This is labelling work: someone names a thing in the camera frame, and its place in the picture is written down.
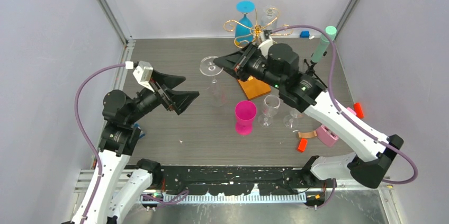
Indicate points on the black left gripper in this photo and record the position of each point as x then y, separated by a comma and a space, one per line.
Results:
179, 99

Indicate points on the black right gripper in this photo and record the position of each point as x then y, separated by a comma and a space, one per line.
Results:
235, 64

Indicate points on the clear flute glass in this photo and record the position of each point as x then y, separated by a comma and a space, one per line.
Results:
215, 90

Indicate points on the blue wine glass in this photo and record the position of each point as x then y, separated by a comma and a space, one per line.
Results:
243, 32

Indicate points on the clear wine glass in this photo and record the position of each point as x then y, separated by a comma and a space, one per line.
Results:
271, 104
269, 17
292, 119

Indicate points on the pink wine glass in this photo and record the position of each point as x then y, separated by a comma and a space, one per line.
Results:
245, 113

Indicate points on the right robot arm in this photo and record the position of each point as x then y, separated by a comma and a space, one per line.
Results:
372, 152

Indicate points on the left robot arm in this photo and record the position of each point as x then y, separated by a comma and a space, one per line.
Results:
103, 203

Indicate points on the small blue block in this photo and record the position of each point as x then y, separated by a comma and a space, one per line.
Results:
304, 34

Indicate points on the green microphone on tripod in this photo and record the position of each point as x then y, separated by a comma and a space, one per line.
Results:
321, 49

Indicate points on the black base bar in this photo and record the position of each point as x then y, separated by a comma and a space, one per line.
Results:
233, 180

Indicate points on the small orange block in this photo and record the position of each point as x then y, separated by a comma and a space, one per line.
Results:
302, 145

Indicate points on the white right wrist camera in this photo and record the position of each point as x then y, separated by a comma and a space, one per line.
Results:
265, 42

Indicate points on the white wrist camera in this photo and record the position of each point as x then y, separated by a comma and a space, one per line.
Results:
265, 42
142, 73

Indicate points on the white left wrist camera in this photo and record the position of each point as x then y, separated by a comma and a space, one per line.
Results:
142, 73

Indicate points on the red block at wall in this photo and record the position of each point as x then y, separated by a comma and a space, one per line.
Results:
357, 107

